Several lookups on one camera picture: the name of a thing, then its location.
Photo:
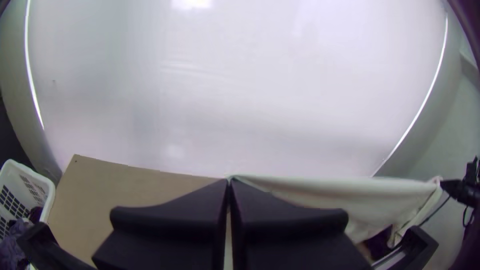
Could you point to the dark garment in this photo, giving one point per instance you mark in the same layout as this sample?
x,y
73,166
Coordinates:
x,y
378,243

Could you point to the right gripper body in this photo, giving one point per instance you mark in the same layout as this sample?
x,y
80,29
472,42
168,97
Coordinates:
x,y
471,191

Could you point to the white t-shirt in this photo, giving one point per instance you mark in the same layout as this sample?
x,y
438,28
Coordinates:
x,y
356,198

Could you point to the white laundry basket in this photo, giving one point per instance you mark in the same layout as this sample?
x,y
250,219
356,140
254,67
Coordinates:
x,y
22,180

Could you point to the heap of clothes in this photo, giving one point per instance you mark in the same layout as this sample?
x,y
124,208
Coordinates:
x,y
9,247

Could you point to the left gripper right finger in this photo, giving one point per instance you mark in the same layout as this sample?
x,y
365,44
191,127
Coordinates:
x,y
285,236

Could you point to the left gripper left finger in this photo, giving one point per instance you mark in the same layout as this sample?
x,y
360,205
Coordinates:
x,y
176,232

